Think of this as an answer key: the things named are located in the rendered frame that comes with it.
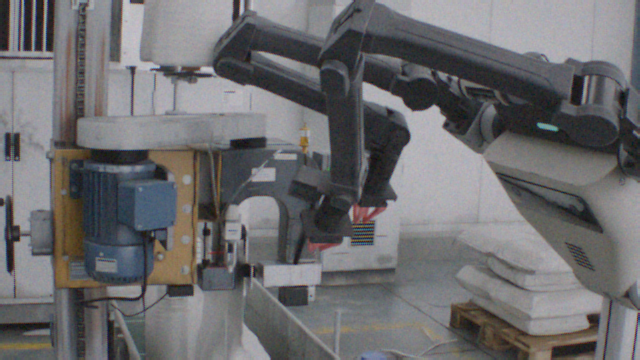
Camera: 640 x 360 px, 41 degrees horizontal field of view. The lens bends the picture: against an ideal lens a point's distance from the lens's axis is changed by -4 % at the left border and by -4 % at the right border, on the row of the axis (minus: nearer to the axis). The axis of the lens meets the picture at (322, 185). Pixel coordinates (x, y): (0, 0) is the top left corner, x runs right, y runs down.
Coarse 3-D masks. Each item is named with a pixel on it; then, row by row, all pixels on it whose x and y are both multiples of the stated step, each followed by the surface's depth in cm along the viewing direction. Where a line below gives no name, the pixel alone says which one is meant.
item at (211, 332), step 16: (208, 256) 246; (240, 288) 214; (208, 304) 243; (224, 304) 229; (240, 304) 215; (208, 320) 236; (224, 320) 227; (240, 320) 215; (208, 336) 227; (224, 336) 221; (240, 336) 215; (256, 336) 234; (208, 352) 222; (224, 352) 216; (240, 352) 213; (256, 352) 215
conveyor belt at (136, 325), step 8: (128, 320) 376; (136, 320) 377; (144, 320) 378; (128, 328) 366; (136, 328) 367; (144, 328) 367; (136, 336) 356; (136, 344) 347; (144, 344) 347; (144, 352) 338
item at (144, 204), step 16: (128, 192) 170; (144, 192) 169; (160, 192) 172; (176, 192) 175; (128, 208) 170; (144, 208) 170; (160, 208) 172; (128, 224) 171; (144, 224) 170; (160, 224) 173
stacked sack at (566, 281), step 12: (492, 264) 486; (504, 264) 473; (504, 276) 474; (516, 276) 457; (528, 276) 452; (540, 276) 453; (552, 276) 455; (564, 276) 457; (528, 288) 450; (540, 288) 452; (552, 288) 454; (564, 288) 456; (576, 288) 459
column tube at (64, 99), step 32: (64, 0) 188; (96, 0) 191; (64, 32) 189; (96, 32) 192; (64, 64) 191; (96, 64) 193; (64, 96) 192; (96, 96) 194; (64, 128) 193; (96, 288) 201; (64, 320) 200; (96, 320) 202; (64, 352) 201; (96, 352) 204
